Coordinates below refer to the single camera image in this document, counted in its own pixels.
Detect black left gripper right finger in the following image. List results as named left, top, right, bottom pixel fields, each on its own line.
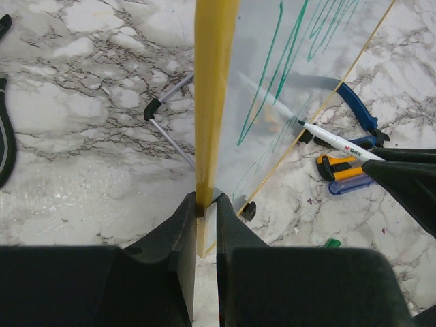
left=217, top=194, right=414, bottom=326

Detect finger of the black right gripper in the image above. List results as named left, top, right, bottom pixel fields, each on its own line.
left=372, top=148, right=436, bottom=163
left=362, top=160, right=435, bottom=236

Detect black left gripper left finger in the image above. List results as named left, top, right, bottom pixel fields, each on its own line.
left=1, top=193, right=196, bottom=326

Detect green marker cap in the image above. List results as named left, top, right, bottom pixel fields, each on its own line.
left=324, top=238, right=341, bottom=248

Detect white green whiteboard marker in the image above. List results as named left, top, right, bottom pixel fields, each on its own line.
left=298, top=120, right=384, bottom=163

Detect yellow framed whiteboard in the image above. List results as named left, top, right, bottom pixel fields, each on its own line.
left=194, top=1, right=393, bottom=257

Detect black whiteboard stand foot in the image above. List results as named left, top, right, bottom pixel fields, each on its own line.
left=240, top=201, right=257, bottom=221

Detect silver whiteboard stand leg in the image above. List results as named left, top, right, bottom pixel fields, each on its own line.
left=143, top=72, right=195, bottom=170

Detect blue red precision screwdriver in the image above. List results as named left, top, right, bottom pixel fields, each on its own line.
left=328, top=174, right=377, bottom=196

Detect blue handled cutting pliers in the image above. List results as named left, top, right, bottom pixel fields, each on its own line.
left=299, top=76, right=390, bottom=149

